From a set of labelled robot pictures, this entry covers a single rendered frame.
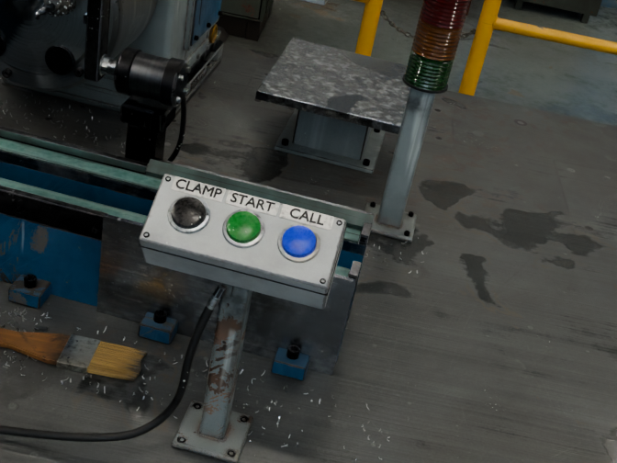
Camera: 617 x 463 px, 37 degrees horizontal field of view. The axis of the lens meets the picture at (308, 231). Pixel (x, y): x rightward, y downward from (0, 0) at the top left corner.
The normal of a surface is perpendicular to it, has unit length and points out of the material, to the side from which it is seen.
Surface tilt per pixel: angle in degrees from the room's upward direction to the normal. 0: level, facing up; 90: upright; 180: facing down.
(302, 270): 32
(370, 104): 0
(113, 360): 2
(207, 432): 90
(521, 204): 0
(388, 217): 90
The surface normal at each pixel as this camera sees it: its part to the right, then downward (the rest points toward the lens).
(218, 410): -0.19, 0.49
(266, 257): 0.04, -0.45
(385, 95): 0.18, -0.83
